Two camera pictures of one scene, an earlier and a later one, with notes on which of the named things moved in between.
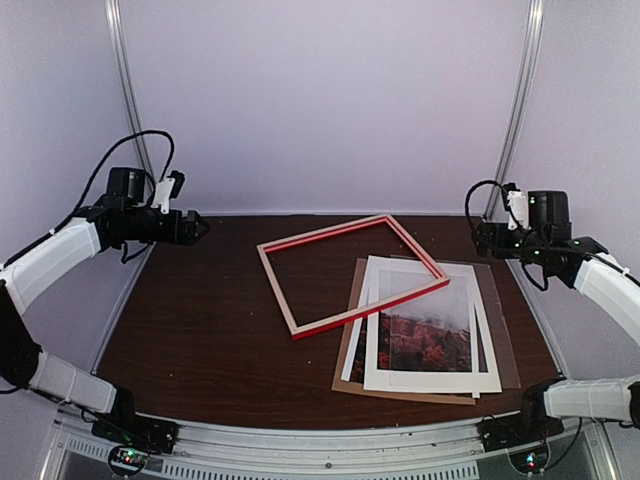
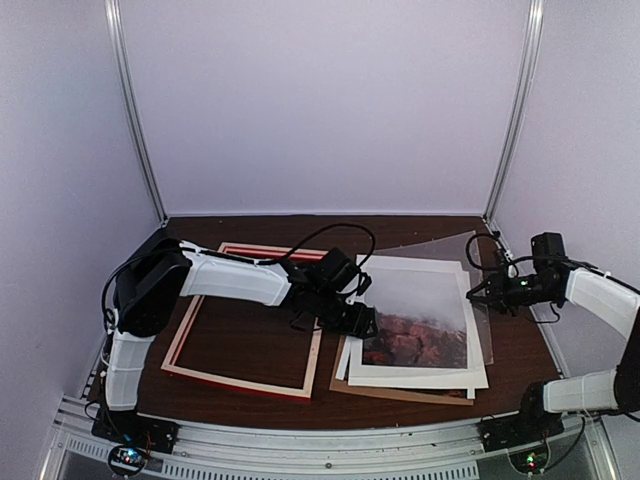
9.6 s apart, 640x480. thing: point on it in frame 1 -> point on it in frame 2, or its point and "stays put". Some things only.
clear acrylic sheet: [503, 353] -> [452, 249]
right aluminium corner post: [518, 111] stays put
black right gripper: [486, 229] -> [497, 294]
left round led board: [127, 460] stays put
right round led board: [531, 461] stays put
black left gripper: [188, 237] -> [358, 326]
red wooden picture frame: [312, 327] -> [170, 365]
